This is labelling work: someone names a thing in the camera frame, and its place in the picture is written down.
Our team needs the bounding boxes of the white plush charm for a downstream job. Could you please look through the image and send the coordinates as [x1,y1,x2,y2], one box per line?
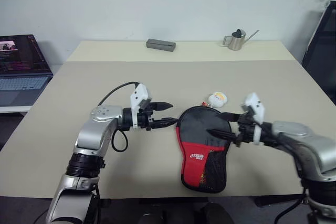
[207,91,228,108]

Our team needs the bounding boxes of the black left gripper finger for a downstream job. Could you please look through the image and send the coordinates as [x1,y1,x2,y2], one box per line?
[151,118,182,130]
[152,101,174,112]

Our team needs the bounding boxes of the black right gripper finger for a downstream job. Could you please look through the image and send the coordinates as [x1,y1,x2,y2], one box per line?
[206,129,238,142]
[216,112,241,123]

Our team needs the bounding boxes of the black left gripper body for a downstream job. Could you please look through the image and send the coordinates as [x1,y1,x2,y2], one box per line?
[136,99,158,132]

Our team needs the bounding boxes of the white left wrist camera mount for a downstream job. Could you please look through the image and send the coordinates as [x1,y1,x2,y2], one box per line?
[129,83,152,131]

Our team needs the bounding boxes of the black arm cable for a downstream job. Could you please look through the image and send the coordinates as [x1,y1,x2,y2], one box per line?
[272,179,310,224]
[91,81,140,224]

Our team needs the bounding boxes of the black chair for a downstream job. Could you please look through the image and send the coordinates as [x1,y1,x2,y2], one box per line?
[301,1,336,104]

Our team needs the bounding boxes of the black and red paddle case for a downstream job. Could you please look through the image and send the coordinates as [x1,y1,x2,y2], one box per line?
[174,103,233,195]

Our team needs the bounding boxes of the open blue laptop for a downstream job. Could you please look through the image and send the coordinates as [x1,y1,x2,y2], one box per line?
[0,34,54,107]

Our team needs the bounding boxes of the grey rectangular box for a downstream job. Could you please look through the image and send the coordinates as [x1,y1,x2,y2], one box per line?
[145,38,176,52]

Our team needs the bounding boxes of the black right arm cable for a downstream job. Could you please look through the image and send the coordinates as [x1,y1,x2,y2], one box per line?
[272,179,310,224]

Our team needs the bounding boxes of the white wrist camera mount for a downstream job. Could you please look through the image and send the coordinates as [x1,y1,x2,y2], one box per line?
[129,83,152,131]
[241,92,266,146]

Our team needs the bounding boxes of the black table frame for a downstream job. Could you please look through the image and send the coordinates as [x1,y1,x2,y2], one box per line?
[99,194,309,209]

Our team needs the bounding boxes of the metal watering can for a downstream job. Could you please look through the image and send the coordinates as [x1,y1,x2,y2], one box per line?
[222,28,260,51]

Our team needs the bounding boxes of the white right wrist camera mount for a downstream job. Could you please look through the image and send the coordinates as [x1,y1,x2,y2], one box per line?
[241,92,266,146]

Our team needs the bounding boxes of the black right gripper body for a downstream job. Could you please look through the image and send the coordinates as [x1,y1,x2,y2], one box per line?
[235,111,257,147]

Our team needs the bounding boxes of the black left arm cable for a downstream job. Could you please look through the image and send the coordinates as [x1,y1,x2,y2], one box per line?
[91,81,140,224]

